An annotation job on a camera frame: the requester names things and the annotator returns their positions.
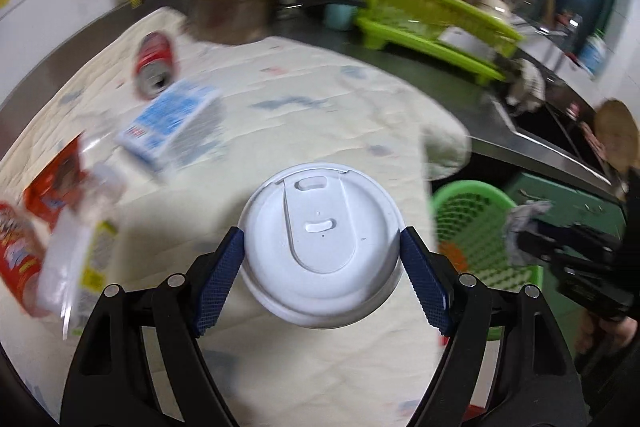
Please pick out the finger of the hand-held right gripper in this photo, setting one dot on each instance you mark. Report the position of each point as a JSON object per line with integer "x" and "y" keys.
{"x": 575, "y": 234}
{"x": 540, "y": 247}

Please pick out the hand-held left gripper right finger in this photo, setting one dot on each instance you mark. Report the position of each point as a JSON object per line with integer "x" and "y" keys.
{"x": 425, "y": 277}

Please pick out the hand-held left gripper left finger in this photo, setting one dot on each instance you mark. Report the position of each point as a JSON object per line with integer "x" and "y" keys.
{"x": 220, "y": 277}

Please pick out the green plastic basket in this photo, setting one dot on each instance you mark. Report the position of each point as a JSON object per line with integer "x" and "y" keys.
{"x": 470, "y": 217}

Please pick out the white lidded cup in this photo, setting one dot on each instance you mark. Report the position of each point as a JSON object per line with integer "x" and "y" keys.
{"x": 320, "y": 247}

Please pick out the blue and white carton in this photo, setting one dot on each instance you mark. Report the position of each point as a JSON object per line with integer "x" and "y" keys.
{"x": 170, "y": 122}

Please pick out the red snack packet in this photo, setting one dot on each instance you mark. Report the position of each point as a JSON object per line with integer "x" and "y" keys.
{"x": 55, "y": 187}

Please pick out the red snack tube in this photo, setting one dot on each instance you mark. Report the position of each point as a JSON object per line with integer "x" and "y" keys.
{"x": 17, "y": 257}

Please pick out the red soda can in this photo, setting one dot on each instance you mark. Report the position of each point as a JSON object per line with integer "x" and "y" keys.
{"x": 155, "y": 57}

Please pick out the person's right hand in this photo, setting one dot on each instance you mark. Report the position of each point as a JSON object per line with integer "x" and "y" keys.
{"x": 625, "y": 332}

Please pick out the orange wrapper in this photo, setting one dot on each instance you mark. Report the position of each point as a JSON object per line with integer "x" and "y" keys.
{"x": 452, "y": 257}

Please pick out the steel sink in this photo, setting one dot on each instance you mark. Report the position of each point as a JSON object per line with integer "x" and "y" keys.
{"x": 550, "y": 132}

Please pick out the round wooden board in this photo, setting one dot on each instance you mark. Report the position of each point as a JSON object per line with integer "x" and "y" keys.
{"x": 620, "y": 132}

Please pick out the white rag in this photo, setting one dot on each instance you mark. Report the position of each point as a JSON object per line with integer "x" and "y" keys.
{"x": 525, "y": 82}

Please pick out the blue and white bottle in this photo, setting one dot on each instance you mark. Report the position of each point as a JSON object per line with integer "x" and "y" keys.
{"x": 594, "y": 54}

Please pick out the cream quilted mat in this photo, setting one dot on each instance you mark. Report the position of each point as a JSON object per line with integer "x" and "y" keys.
{"x": 325, "y": 107}

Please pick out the cleaver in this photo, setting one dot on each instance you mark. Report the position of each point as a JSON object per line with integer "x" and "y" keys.
{"x": 465, "y": 42}

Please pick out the steel saucepan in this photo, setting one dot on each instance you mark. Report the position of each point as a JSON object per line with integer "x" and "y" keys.
{"x": 230, "y": 19}

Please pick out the teal bottle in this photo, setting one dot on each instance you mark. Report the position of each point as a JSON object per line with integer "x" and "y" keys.
{"x": 341, "y": 16}

